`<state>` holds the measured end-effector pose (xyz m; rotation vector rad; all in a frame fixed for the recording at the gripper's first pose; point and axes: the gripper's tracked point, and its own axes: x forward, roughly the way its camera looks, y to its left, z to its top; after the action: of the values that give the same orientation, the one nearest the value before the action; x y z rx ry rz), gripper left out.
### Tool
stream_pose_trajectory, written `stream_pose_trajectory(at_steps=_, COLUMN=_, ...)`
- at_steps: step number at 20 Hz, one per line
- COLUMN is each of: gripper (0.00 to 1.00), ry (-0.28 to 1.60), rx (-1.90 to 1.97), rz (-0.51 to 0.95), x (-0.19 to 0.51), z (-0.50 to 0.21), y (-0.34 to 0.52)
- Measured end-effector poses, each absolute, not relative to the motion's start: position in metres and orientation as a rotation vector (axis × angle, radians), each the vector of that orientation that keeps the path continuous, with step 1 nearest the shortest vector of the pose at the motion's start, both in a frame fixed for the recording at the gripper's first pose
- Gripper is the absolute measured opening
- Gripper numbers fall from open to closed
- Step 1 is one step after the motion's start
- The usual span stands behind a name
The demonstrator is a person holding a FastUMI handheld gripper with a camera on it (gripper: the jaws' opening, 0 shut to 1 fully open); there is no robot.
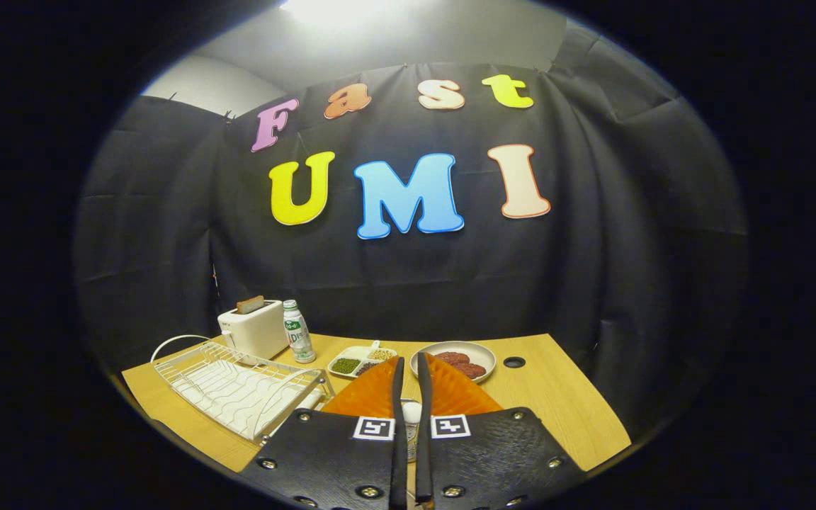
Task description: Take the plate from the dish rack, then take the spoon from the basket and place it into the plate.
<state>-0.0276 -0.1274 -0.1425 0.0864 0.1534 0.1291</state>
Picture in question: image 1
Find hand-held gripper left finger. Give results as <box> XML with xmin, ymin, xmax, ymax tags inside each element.
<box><xmin>238</xmin><ymin>357</ymin><xmax>408</xmax><ymax>510</ymax></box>

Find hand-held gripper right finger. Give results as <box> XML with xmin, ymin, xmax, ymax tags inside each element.
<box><xmin>414</xmin><ymin>352</ymin><xmax>587</xmax><ymax>510</ymax></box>

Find white wire dish rack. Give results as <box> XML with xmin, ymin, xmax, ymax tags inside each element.
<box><xmin>151</xmin><ymin>334</ymin><xmax>336</xmax><ymax>446</ymax></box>

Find white divided dish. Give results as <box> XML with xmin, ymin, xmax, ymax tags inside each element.
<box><xmin>327</xmin><ymin>341</ymin><xmax>398</xmax><ymax>378</ymax></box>

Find beige plate with meat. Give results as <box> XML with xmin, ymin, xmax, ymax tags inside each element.
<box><xmin>409</xmin><ymin>341</ymin><xmax>497</xmax><ymax>384</ymax></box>

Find white green label bottle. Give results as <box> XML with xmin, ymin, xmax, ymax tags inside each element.
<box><xmin>282</xmin><ymin>299</ymin><xmax>317</xmax><ymax>364</ymax></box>

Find white toaster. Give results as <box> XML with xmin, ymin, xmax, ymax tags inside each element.
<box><xmin>217</xmin><ymin>299</ymin><xmax>290</xmax><ymax>362</ymax></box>

